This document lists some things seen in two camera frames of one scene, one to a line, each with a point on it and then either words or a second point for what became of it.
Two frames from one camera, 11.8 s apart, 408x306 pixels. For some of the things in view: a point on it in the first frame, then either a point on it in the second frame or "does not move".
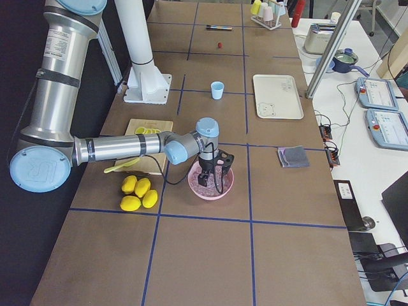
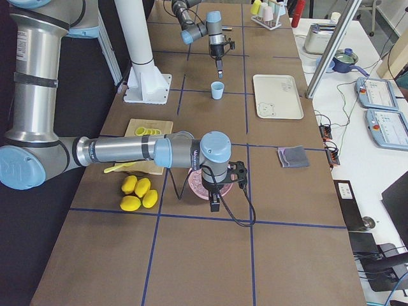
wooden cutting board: [149, 164] does not move
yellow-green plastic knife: [125, 164] does not move
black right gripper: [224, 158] -> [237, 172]
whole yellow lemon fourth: [150, 198] does not move
